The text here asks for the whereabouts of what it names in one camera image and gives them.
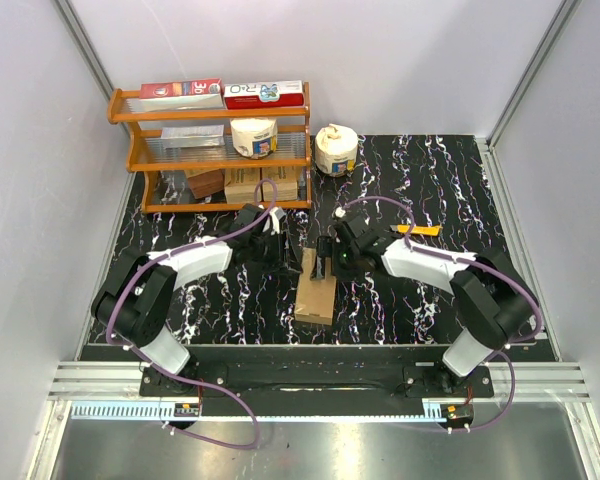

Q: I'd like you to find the middle small cardboard box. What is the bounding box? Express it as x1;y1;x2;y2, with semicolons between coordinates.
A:
224;168;261;204

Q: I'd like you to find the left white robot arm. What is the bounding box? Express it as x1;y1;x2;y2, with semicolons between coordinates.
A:
91;204;302;396

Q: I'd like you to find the right small cardboard box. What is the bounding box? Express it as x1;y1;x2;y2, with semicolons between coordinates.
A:
261;166;298;202

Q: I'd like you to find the orange wooden shelf rack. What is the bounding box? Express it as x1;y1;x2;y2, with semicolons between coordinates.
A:
107;82;313;214

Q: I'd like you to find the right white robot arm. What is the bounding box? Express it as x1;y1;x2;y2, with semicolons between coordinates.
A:
315;212;542;396

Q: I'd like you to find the small cardboard box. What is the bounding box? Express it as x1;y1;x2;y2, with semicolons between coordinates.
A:
224;168;261;204
261;166;298;202

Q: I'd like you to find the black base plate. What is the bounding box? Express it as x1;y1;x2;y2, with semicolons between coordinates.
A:
139;343;496;419

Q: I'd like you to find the red silver toothpaste box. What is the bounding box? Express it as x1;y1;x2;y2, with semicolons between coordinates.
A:
138;78;224;112

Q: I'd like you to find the red white toothpaste box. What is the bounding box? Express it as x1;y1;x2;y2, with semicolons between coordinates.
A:
224;80;304;110

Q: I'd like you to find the dark brown small box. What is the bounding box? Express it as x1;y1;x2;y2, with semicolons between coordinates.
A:
184;169;225;200

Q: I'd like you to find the yellow utility knife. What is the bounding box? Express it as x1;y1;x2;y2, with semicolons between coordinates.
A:
389;224;441;237

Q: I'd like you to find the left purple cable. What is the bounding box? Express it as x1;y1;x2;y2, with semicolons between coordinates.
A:
104;178;281;451

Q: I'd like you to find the toilet paper roll on shelf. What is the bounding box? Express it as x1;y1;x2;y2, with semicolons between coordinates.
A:
230;118;278;159

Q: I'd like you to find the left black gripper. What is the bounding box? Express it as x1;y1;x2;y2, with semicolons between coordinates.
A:
249;229;303;276

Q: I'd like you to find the toilet paper roll on table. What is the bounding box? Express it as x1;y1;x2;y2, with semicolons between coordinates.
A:
315;124;359;177

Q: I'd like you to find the aluminium frame rail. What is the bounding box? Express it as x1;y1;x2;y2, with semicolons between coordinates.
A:
48;361;591;403

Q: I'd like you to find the brown cardboard express box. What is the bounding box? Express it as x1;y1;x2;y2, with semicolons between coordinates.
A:
294;248;337;326

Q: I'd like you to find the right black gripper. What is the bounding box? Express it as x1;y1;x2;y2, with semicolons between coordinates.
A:
311;235;365;282

